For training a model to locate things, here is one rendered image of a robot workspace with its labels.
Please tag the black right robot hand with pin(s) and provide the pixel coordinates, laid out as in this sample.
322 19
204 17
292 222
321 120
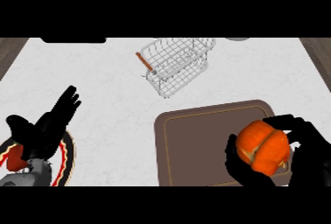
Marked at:
307 151

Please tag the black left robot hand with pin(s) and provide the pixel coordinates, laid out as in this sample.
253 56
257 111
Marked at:
47 128

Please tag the orange squash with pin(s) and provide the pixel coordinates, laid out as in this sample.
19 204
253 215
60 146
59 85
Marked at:
263 147

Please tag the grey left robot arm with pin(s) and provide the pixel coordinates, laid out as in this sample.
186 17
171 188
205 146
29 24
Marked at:
28 173

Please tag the brown tray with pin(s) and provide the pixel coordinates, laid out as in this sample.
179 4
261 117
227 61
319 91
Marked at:
193 145

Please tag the black patterned plate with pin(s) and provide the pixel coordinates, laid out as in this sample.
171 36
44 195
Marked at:
63 157

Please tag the red vegetable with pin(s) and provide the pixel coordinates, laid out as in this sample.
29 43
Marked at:
15 159

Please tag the black appliance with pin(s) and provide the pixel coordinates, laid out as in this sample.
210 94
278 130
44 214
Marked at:
72 40

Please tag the grey round object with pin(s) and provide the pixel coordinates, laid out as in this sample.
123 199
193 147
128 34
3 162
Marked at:
236 39

